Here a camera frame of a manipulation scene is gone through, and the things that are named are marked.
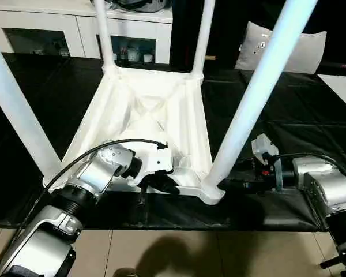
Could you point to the white plastic table top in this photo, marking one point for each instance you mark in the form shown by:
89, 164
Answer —
109, 109

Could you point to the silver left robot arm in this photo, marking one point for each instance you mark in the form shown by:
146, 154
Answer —
103, 170

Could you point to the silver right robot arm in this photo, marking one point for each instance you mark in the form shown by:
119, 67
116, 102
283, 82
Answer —
328, 184

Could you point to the dark round robot torso part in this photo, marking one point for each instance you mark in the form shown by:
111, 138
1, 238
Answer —
126, 272

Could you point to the white flat board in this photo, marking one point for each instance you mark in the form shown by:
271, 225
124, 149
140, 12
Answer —
340, 86

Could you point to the grey pillow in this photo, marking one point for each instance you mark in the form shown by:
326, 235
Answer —
305, 52

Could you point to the black cabinet with gold label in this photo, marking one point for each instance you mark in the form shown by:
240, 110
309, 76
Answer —
233, 29

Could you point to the grey round pot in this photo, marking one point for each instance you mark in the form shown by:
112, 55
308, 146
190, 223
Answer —
144, 4

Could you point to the black clutter on sideboard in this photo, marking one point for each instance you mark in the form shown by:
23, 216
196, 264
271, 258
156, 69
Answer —
112, 3

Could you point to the white sideboard cabinet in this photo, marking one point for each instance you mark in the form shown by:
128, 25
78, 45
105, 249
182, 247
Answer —
46, 20

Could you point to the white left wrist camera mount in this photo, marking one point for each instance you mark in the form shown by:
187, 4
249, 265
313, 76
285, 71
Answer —
158, 161

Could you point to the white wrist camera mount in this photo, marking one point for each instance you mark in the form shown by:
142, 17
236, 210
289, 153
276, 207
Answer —
262, 144
158, 161

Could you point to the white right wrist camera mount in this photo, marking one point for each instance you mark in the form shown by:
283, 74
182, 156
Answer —
262, 144

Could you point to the black metal frame leg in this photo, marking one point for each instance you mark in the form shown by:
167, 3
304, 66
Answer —
330, 263

